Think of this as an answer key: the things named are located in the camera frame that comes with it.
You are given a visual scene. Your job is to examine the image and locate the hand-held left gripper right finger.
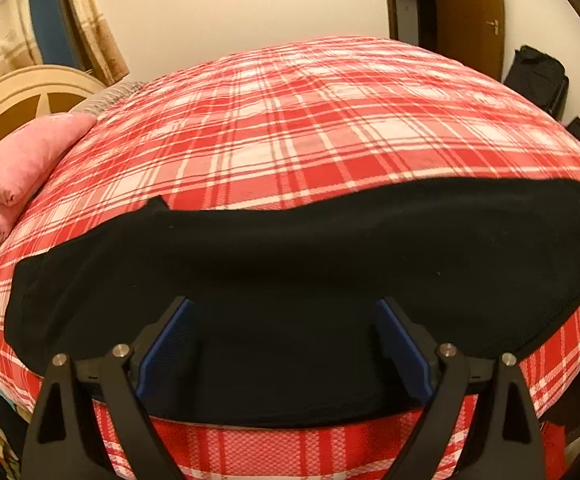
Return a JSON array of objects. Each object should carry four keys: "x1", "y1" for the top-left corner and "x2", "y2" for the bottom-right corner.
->
[{"x1": 376, "y1": 297, "x2": 546, "y2": 480}]

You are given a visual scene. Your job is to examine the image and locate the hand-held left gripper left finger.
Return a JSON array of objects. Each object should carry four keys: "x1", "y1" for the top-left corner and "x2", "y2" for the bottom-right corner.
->
[{"x1": 22, "y1": 296, "x2": 194, "y2": 480}]

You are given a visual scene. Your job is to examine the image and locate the black pants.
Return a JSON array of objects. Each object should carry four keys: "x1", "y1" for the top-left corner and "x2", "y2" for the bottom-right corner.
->
[{"x1": 4, "y1": 176, "x2": 580, "y2": 428}]

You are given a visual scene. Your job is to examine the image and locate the red plaid bed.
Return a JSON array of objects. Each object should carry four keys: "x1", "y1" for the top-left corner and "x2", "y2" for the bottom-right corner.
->
[{"x1": 0, "y1": 35, "x2": 580, "y2": 480}]

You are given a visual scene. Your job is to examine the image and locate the pink folded blanket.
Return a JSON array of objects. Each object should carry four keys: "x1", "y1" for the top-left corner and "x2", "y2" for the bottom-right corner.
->
[{"x1": 0, "y1": 112, "x2": 98, "y2": 257}]

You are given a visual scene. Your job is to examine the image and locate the grey fuzzy blanket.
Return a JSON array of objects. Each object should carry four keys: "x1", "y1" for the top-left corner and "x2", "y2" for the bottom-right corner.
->
[{"x1": 70, "y1": 80, "x2": 144, "y2": 119}]

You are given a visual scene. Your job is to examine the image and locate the cream wooden headboard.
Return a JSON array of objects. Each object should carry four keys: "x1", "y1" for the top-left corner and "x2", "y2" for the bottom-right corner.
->
[{"x1": 0, "y1": 65, "x2": 108, "y2": 161}]

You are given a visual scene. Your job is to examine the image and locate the black bag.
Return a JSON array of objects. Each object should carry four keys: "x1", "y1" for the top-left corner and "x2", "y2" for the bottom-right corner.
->
[{"x1": 502, "y1": 45, "x2": 571, "y2": 121}]

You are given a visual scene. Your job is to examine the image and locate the beige patterned curtain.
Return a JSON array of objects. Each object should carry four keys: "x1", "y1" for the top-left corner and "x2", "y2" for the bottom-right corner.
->
[{"x1": 60, "y1": 0, "x2": 131, "y2": 84}]

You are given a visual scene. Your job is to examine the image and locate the brown wooden door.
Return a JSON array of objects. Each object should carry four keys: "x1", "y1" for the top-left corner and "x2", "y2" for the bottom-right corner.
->
[{"x1": 430, "y1": 0, "x2": 506, "y2": 81}]

